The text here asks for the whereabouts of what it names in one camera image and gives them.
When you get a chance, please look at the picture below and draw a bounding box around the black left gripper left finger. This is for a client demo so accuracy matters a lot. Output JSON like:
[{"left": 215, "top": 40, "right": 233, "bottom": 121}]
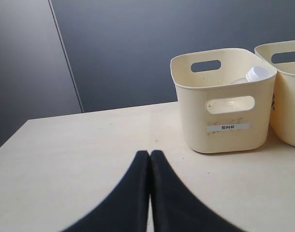
[{"left": 64, "top": 150, "right": 150, "bottom": 232}]

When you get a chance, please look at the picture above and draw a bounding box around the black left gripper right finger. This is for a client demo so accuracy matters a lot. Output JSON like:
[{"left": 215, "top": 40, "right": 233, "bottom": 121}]
[{"left": 150, "top": 150, "right": 242, "bottom": 232}]

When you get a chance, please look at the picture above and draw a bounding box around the clear plastic bottle white cap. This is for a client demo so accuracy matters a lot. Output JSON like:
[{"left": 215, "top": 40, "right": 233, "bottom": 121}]
[{"left": 220, "top": 66, "right": 271, "bottom": 109}]

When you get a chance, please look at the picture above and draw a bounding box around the left cream plastic bin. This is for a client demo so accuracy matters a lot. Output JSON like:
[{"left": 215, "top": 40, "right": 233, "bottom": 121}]
[{"left": 170, "top": 48, "right": 277, "bottom": 153}]

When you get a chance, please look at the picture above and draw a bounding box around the cream plastic bin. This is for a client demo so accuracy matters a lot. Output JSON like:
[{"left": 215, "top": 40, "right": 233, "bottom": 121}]
[
  {"left": 170, "top": 48, "right": 277, "bottom": 153},
  {"left": 254, "top": 40, "right": 295, "bottom": 146}
]

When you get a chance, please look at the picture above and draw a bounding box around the middle cream plastic bin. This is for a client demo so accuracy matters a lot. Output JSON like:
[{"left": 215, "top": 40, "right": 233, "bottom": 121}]
[{"left": 254, "top": 40, "right": 295, "bottom": 146}]

